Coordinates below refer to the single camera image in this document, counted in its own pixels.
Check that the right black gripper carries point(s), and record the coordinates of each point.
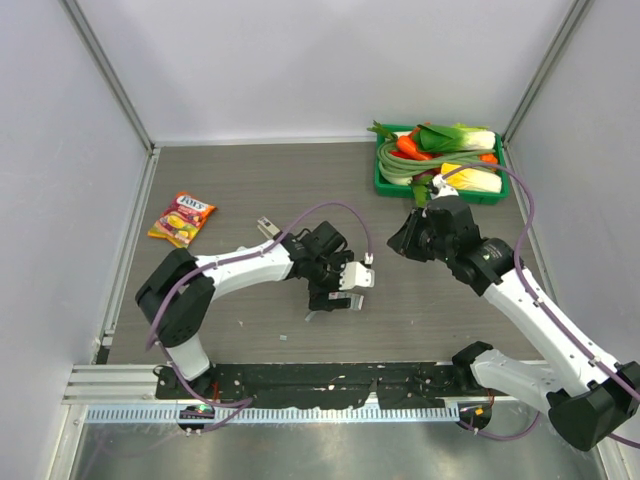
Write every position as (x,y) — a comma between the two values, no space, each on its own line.
(404,242)

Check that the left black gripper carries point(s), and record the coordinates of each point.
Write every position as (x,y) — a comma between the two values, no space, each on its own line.
(319,297)

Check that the red white staple box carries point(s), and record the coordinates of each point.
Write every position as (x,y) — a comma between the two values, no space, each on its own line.
(345,301)

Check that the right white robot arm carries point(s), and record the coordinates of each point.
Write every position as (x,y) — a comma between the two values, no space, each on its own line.
(585,392)

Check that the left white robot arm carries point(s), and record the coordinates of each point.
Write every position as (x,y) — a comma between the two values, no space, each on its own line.
(183,286)

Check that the green leafy herb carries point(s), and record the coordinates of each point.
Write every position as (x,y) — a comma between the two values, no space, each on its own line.
(421,194)

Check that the green long beans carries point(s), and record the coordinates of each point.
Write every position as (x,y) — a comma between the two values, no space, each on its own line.
(402,171)

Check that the yellow white cabbage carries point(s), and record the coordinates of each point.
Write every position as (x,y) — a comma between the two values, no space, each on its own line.
(472,179)

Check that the orange carrot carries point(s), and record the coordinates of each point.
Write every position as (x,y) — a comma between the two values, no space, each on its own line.
(409,148)

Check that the green plastic tray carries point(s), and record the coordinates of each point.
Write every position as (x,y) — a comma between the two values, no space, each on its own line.
(387,132)

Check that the white green bok choy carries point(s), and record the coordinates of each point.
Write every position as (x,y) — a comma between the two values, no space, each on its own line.
(433,138)

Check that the candy snack bag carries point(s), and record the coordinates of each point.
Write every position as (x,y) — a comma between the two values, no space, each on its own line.
(182,220)

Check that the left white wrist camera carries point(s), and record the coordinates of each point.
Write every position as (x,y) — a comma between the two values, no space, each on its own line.
(357,274)

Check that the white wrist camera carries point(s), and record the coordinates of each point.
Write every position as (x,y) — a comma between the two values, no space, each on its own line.
(439,188)
(357,274)

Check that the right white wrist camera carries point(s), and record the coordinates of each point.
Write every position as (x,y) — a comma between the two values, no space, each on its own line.
(439,188)

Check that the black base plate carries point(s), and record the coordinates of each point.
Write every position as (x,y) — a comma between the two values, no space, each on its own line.
(336,386)

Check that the white slotted cable duct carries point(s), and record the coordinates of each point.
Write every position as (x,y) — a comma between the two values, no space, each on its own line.
(184,413)

